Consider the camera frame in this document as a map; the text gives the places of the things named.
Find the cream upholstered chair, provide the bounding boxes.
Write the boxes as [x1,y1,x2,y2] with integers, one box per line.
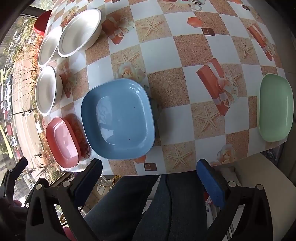
[208,152,296,241]

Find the red plastic stool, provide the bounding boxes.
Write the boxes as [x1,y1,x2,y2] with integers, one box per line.
[33,10,53,37]

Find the blue square plate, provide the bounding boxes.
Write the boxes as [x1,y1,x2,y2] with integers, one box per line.
[81,78,155,160]

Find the large white bowl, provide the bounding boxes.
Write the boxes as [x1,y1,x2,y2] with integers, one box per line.
[57,8,102,58]

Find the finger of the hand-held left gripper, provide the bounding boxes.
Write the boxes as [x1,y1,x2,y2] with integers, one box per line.
[9,157,28,186]

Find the person's blue jeans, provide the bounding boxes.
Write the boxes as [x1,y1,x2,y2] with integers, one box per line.
[84,173,209,241]

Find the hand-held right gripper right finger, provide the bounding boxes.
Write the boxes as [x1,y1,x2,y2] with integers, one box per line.
[196,159,273,241]

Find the clear glass cup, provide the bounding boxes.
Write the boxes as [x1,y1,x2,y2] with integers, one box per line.
[191,0,207,11]

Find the green oval dish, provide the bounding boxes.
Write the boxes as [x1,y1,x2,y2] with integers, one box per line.
[257,73,294,142]

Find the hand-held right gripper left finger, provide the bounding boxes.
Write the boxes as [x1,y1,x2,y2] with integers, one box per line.
[25,159,103,241]

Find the small white bowl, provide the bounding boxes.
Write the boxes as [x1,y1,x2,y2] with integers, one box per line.
[37,26,63,68]
[35,65,63,116]

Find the pink oval dish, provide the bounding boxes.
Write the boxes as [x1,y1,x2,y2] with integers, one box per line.
[45,116,82,169]

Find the round patterned table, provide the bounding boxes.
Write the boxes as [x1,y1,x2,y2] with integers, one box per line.
[35,0,289,175]

